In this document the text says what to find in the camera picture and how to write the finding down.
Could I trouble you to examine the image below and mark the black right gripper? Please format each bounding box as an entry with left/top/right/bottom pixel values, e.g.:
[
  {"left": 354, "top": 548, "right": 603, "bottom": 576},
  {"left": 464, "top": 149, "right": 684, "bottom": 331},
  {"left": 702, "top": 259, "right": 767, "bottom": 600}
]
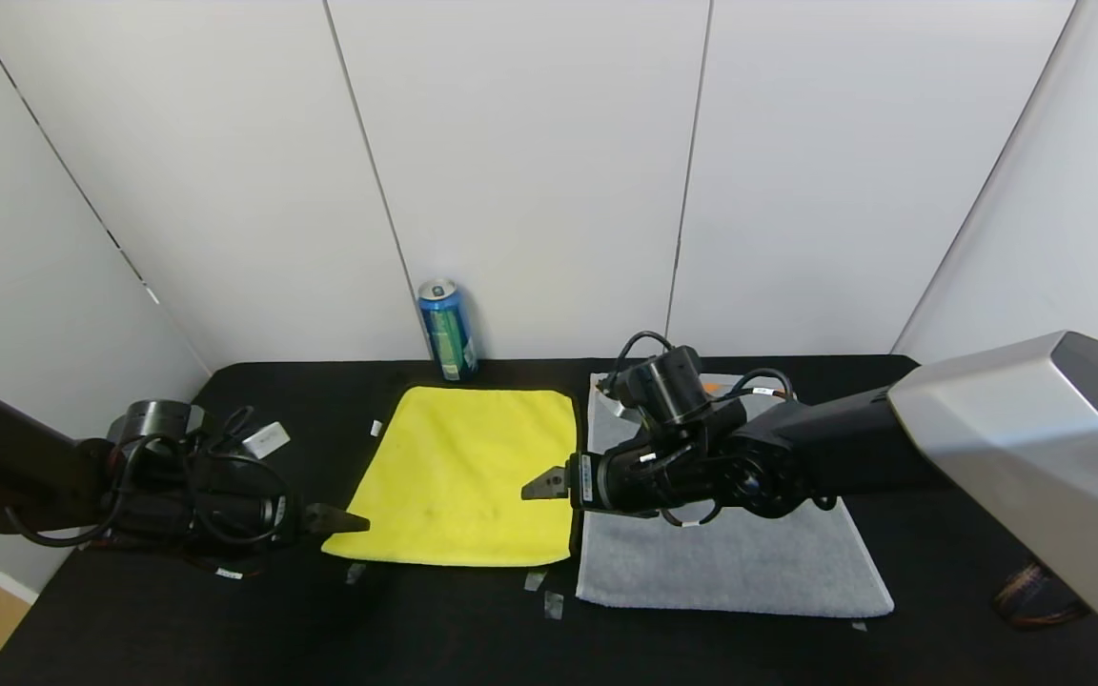
[{"left": 520, "top": 450, "right": 648, "bottom": 513}]

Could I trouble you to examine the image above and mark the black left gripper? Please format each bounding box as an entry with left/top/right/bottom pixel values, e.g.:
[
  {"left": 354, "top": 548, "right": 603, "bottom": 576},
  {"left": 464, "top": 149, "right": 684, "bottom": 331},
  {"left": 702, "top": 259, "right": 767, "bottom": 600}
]
[{"left": 193, "top": 454, "right": 371, "bottom": 547}]

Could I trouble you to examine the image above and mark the yellow towel with black trim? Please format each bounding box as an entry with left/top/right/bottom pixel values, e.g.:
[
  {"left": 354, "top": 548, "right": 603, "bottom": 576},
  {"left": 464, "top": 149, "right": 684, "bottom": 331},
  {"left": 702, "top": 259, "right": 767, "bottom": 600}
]
[{"left": 322, "top": 385, "right": 579, "bottom": 569}]

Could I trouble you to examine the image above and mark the grey towel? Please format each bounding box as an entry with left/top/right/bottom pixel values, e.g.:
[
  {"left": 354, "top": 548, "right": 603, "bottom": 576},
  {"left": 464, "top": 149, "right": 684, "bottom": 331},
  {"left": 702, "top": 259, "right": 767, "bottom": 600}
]
[{"left": 575, "top": 373, "right": 895, "bottom": 619}]

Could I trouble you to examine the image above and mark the blue drink can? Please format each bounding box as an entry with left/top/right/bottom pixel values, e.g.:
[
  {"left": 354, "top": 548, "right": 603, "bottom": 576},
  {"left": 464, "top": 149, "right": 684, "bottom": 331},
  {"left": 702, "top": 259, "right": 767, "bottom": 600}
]
[{"left": 417, "top": 278, "right": 479, "bottom": 383}]

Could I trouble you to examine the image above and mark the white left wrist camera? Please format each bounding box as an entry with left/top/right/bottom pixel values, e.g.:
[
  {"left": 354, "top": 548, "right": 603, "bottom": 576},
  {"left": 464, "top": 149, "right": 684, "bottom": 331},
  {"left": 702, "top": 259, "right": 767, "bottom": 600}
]
[{"left": 242, "top": 422, "right": 292, "bottom": 461}]

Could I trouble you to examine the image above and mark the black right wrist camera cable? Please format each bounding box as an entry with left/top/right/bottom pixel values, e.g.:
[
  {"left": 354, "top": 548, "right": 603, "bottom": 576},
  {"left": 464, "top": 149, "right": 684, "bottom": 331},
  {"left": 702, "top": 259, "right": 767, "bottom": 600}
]
[{"left": 606, "top": 331, "right": 676, "bottom": 393}]

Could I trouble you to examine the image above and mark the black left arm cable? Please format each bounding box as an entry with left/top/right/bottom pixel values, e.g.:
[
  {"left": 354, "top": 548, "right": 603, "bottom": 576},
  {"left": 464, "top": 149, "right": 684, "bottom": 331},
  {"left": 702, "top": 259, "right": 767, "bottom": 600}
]
[{"left": 4, "top": 408, "right": 288, "bottom": 550}]

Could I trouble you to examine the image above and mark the black labelled right arm cable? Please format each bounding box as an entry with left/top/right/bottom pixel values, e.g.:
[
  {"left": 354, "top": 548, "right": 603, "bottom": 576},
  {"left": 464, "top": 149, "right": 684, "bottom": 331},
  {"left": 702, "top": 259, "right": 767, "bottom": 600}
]
[{"left": 728, "top": 367, "right": 795, "bottom": 402}]

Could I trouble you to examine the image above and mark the brown wire bundle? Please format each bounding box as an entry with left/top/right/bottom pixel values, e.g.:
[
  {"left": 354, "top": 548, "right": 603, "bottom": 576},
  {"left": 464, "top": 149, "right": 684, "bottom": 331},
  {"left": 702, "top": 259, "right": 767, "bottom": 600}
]
[{"left": 992, "top": 560, "right": 1089, "bottom": 631}]

